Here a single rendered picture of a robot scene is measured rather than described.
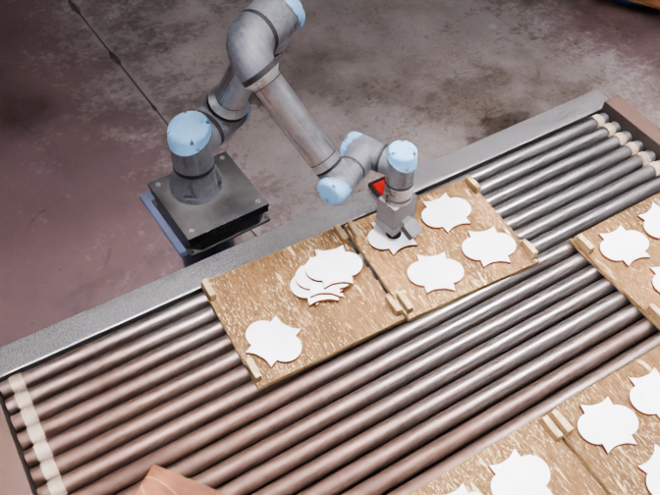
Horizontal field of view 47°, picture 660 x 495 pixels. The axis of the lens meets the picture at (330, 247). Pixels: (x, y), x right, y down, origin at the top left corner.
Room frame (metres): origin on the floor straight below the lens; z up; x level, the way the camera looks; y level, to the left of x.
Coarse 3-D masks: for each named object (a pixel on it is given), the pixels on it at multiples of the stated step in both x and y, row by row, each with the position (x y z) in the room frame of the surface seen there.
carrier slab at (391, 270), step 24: (432, 192) 1.51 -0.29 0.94; (456, 192) 1.51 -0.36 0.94; (480, 216) 1.42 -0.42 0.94; (360, 240) 1.33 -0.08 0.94; (432, 240) 1.33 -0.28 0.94; (456, 240) 1.34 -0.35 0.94; (384, 264) 1.25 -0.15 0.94; (408, 264) 1.25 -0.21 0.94; (480, 264) 1.25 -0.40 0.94; (504, 264) 1.25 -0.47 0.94; (528, 264) 1.25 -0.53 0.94; (408, 288) 1.17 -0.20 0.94; (456, 288) 1.17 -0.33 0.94; (480, 288) 1.18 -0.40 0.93
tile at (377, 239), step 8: (376, 232) 1.35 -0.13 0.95; (384, 232) 1.35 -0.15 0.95; (368, 240) 1.32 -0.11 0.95; (376, 240) 1.32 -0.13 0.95; (384, 240) 1.32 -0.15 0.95; (392, 240) 1.32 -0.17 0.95; (400, 240) 1.32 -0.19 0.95; (408, 240) 1.32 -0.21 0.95; (376, 248) 1.29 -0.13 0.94; (384, 248) 1.29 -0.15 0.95; (392, 248) 1.29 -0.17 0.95; (400, 248) 1.29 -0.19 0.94
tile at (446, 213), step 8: (440, 200) 1.47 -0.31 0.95; (448, 200) 1.47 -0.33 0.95; (456, 200) 1.47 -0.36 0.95; (464, 200) 1.47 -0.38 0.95; (432, 208) 1.44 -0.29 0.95; (440, 208) 1.44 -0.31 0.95; (448, 208) 1.44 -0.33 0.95; (456, 208) 1.44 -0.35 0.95; (464, 208) 1.44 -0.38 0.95; (424, 216) 1.41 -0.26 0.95; (432, 216) 1.41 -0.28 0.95; (440, 216) 1.41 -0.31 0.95; (448, 216) 1.41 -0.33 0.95; (456, 216) 1.41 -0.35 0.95; (464, 216) 1.41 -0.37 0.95; (424, 224) 1.39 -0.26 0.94; (432, 224) 1.38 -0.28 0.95; (440, 224) 1.38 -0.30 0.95; (448, 224) 1.38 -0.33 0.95; (456, 224) 1.38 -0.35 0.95; (464, 224) 1.39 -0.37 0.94; (448, 232) 1.36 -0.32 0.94
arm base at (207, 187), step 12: (216, 168) 1.52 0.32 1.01; (180, 180) 1.46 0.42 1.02; (192, 180) 1.45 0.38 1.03; (204, 180) 1.46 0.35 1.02; (216, 180) 1.49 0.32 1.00; (180, 192) 1.45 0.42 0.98; (192, 192) 1.45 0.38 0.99; (204, 192) 1.45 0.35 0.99; (216, 192) 1.47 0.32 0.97; (192, 204) 1.44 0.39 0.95
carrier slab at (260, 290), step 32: (288, 256) 1.27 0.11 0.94; (224, 288) 1.16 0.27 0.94; (256, 288) 1.16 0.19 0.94; (288, 288) 1.16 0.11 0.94; (352, 288) 1.17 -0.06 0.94; (224, 320) 1.06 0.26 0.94; (256, 320) 1.06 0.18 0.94; (288, 320) 1.06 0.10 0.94; (320, 320) 1.06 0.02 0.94; (352, 320) 1.07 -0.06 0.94; (384, 320) 1.07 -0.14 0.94; (320, 352) 0.97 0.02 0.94; (256, 384) 0.88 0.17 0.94
